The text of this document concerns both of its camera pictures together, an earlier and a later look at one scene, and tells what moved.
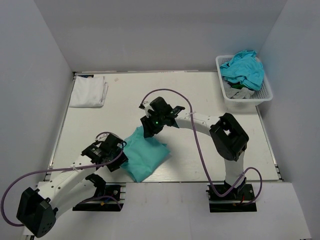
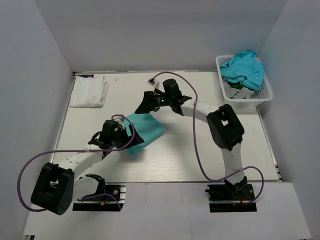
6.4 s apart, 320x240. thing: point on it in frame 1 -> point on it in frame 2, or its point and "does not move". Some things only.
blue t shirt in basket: [244, 68] does not move
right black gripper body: [160, 117] -> [163, 100]
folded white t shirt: [89, 91] does not move
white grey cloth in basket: [235, 93] does not move
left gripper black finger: [116, 164] -> [137, 139]
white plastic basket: [261, 96] does not move
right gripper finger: [151, 125] -> [149, 103]
